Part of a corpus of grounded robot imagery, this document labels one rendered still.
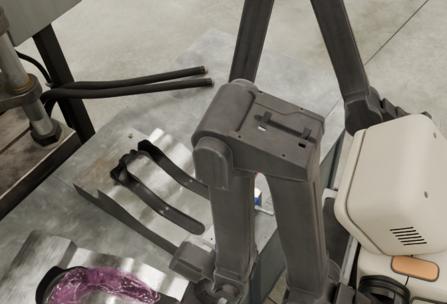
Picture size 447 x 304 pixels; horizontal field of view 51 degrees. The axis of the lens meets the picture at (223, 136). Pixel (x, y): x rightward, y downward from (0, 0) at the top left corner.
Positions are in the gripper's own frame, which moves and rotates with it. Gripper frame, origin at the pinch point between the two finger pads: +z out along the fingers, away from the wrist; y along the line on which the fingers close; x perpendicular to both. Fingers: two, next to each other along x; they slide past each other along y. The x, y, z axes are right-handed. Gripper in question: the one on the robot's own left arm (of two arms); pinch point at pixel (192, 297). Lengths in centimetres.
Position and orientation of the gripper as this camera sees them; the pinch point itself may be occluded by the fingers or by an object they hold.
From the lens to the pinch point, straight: 106.9
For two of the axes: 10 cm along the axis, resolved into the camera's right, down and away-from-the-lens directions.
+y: -3.6, 7.3, -5.8
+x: 8.6, 5.1, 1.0
